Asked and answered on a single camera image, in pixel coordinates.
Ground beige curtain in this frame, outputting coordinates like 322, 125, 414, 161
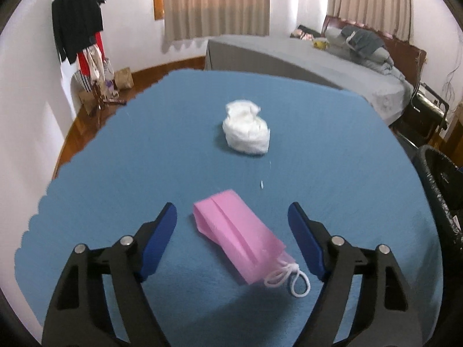
327, 0, 413, 42
163, 0, 270, 42

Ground pink face mask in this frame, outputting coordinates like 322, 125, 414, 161
193, 190, 311, 298

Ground black metal chair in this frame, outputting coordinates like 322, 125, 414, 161
391, 82, 450, 148

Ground white crumpled tissue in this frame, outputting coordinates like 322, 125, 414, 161
222, 99, 271, 155

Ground wooden headboard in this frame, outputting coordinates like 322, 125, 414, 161
321, 15, 427, 85

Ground grey folded quilt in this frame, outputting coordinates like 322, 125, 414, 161
324, 25, 405, 81

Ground black lined trash bin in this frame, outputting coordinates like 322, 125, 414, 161
412, 144, 463, 257

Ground bed with grey sheet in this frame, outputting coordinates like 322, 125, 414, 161
205, 35, 413, 125

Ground right beige curtain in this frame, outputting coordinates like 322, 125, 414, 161
327, 0, 413, 42

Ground wooden coat rack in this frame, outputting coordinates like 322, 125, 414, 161
79, 8, 126, 128

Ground yellow plush toy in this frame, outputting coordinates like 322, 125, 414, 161
312, 40, 329, 50

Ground hanging white cables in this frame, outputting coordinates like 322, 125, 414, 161
442, 57, 463, 106

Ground brown paper bag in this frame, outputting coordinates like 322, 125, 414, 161
114, 67, 134, 90

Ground black jacket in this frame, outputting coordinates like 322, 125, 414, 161
52, 0, 103, 64

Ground blue table cloth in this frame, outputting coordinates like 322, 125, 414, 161
15, 70, 443, 346

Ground left beige curtain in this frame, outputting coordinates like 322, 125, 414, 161
163, 0, 270, 42

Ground red hanging garment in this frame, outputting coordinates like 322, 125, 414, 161
78, 32, 105, 80

